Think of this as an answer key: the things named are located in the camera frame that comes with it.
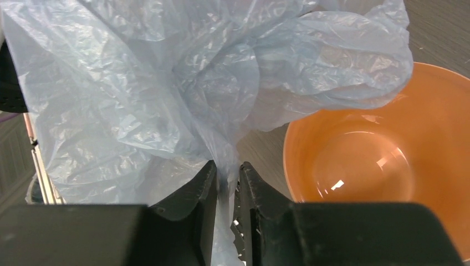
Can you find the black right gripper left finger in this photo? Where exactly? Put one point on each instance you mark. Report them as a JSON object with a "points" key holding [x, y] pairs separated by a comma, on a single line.
{"points": [[178, 230]]}

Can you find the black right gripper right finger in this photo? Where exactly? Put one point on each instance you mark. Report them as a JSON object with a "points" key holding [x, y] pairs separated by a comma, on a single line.
{"points": [[273, 230]]}

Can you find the light blue trash bag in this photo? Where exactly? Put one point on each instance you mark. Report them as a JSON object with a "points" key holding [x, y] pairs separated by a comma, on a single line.
{"points": [[130, 98]]}

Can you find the orange round trash bin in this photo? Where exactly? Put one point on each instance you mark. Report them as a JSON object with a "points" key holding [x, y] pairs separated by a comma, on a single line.
{"points": [[414, 149]]}

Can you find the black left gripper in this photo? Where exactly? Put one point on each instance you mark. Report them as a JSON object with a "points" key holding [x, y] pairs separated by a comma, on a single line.
{"points": [[12, 99]]}

